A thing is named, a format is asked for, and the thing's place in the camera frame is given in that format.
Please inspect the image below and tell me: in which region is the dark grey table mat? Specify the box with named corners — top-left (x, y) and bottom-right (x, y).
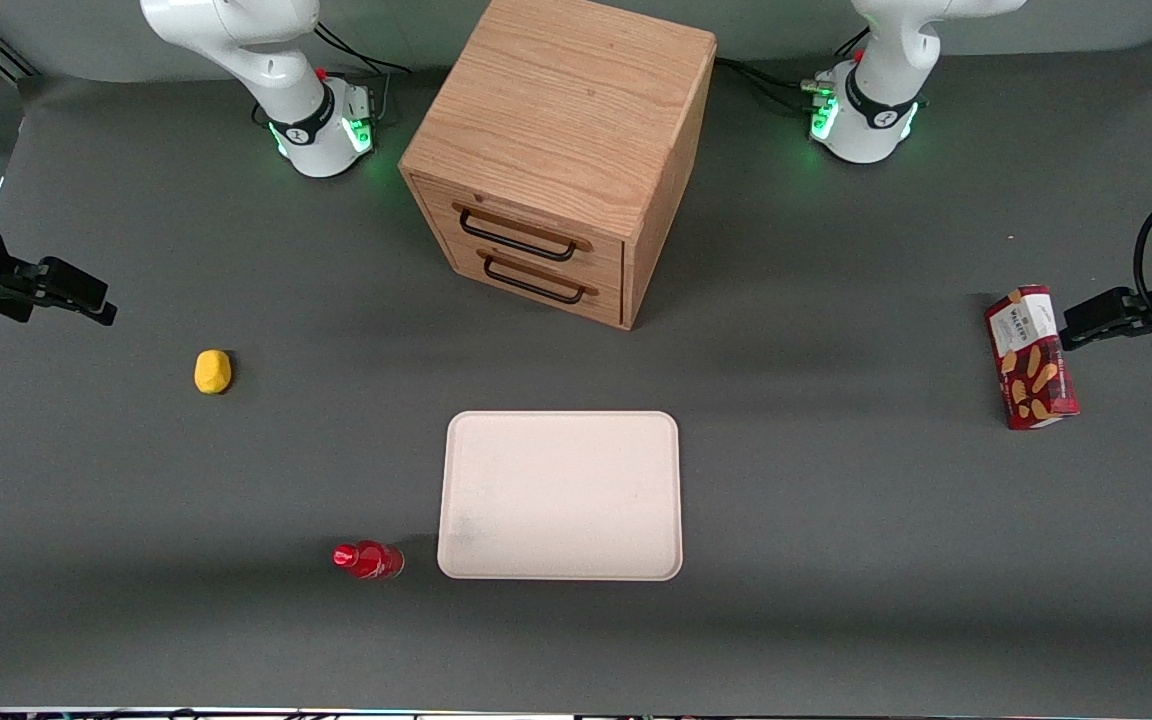
top-left (0, 35), bottom-right (1152, 713)

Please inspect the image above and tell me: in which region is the aluminium frame rail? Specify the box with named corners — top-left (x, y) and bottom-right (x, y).
top-left (0, 42), bottom-right (43, 83)

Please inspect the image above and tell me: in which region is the red biscuit box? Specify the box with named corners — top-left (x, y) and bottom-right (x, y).
top-left (984, 284), bottom-right (1081, 432)

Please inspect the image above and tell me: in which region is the red coke bottle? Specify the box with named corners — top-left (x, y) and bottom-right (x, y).
top-left (332, 540), bottom-right (406, 582)

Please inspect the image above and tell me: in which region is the black drawer handle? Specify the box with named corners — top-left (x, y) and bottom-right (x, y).
top-left (452, 200), bottom-right (595, 264)
top-left (476, 248), bottom-right (600, 305)

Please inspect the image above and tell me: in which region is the yellow lemon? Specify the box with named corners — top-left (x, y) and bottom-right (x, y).
top-left (194, 349), bottom-right (233, 396)

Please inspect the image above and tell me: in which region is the black base cable bundle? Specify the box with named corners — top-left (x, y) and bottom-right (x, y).
top-left (714, 26), bottom-right (873, 117)
top-left (312, 18), bottom-right (413, 127)

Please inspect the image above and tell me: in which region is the beige rectangular tray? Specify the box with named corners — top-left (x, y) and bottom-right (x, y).
top-left (436, 410), bottom-right (685, 582)

